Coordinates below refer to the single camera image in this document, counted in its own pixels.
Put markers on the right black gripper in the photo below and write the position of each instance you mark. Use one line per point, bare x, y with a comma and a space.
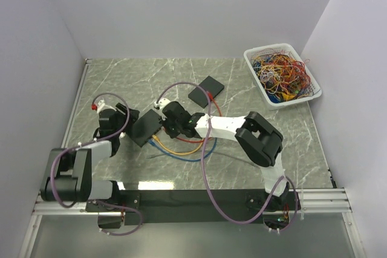
164, 122

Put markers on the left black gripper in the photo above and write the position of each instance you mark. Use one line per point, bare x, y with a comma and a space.
122, 108

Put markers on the black network switch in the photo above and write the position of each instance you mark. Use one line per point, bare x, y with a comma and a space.
145, 127
211, 86

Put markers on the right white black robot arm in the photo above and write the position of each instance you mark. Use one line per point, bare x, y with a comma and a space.
261, 141

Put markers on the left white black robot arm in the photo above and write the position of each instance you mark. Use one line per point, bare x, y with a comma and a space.
68, 174

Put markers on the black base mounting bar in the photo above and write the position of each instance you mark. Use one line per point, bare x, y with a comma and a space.
169, 206

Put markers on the white plastic basket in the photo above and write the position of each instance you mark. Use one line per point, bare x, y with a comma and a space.
281, 76

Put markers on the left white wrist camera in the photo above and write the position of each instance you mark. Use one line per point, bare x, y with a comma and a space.
100, 106

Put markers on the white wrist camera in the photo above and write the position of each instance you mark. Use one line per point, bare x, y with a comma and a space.
161, 103
100, 106

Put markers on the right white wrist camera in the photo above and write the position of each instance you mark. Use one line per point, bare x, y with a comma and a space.
161, 103

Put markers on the aluminium rail frame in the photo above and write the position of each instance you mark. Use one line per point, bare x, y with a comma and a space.
140, 82

